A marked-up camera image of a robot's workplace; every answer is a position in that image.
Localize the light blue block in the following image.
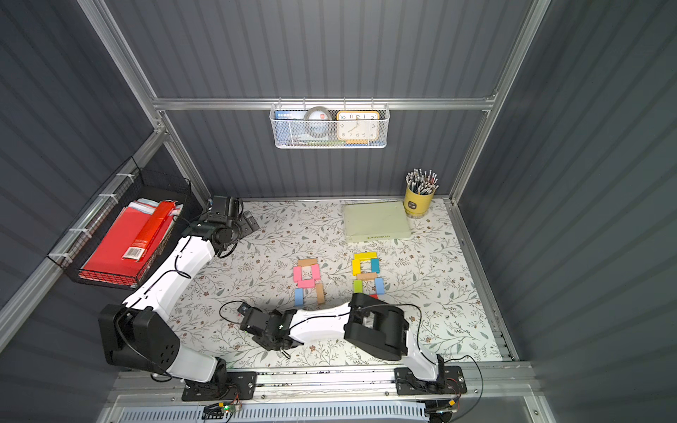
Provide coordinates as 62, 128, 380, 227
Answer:
294, 288, 304, 308
375, 278, 385, 295

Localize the pink block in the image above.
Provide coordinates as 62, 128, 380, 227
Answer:
310, 264, 321, 281
294, 266, 303, 283
296, 280, 316, 289

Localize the tan block front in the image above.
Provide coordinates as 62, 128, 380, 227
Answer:
315, 282, 325, 304

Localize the yellow block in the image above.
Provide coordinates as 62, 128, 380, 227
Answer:
354, 252, 377, 261
352, 259, 362, 276

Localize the tan wooden block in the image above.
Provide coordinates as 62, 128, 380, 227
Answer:
356, 272, 378, 280

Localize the teal block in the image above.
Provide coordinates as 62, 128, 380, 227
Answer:
370, 258, 380, 274

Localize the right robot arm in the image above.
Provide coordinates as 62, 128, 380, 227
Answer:
238, 293, 444, 384

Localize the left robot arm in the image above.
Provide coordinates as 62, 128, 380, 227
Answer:
98, 196, 258, 382

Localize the red long box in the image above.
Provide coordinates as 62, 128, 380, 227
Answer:
123, 199, 176, 262

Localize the green circuit board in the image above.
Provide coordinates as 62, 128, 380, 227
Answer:
201, 402, 242, 422

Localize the red folder stack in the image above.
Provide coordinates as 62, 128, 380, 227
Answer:
79, 198, 183, 287

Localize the grey tape roll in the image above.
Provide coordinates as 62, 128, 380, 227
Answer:
303, 106, 333, 139

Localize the pale green workspace book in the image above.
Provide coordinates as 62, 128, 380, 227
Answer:
343, 201, 412, 243

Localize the yellow square clock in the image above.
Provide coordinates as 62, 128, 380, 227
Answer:
336, 110, 381, 144

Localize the yellow pen cup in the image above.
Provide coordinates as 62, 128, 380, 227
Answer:
404, 168, 439, 218

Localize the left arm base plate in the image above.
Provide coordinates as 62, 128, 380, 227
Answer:
181, 371, 257, 402

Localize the black wire side basket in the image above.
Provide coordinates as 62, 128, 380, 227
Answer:
48, 167, 197, 291

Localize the white wire wall basket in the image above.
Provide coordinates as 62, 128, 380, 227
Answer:
269, 102, 391, 149

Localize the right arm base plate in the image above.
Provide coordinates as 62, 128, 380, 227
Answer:
394, 366, 467, 396

